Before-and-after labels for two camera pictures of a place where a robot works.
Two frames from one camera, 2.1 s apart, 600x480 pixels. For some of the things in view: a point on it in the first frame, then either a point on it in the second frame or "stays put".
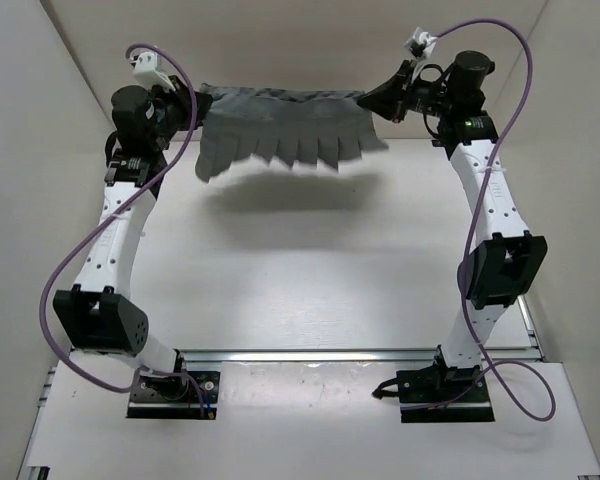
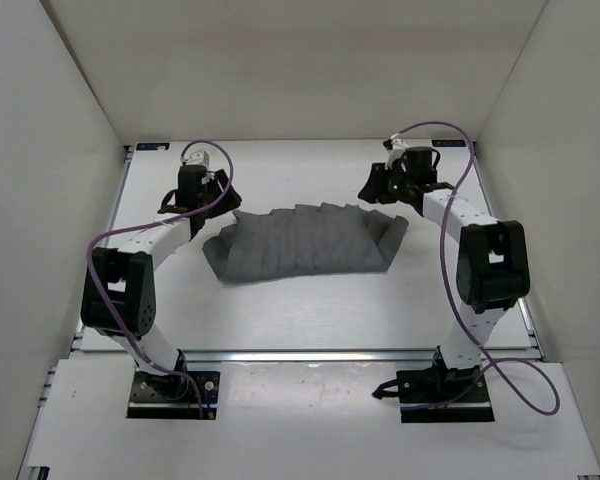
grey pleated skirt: (279, 119) to (302, 240)
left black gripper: (182, 90) to (231, 201)
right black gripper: (390, 100) to (373, 192)
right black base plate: (444, 394) stays put
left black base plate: (174, 397) stays put
